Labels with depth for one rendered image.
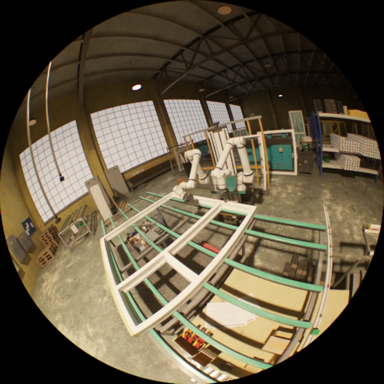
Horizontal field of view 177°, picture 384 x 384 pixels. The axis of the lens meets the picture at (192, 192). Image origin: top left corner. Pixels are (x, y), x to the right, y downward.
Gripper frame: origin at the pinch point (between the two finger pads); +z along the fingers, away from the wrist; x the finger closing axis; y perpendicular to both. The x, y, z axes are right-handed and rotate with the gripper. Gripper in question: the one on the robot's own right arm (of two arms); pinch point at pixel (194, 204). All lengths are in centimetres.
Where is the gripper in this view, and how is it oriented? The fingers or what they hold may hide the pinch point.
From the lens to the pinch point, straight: 158.4
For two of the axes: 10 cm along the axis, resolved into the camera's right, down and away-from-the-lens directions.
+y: 2.5, -3.4, -9.0
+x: 5.7, -7.0, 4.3
